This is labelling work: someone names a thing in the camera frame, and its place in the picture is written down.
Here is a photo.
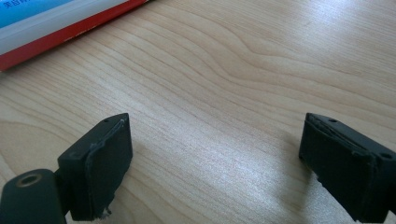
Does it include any toothpaste tube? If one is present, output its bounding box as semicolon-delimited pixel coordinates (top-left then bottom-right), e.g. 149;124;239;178
0;0;150;72

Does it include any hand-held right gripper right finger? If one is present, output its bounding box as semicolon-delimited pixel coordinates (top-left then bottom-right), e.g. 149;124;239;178
298;112;396;223

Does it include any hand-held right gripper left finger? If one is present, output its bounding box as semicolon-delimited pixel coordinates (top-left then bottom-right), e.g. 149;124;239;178
57;112;134;222

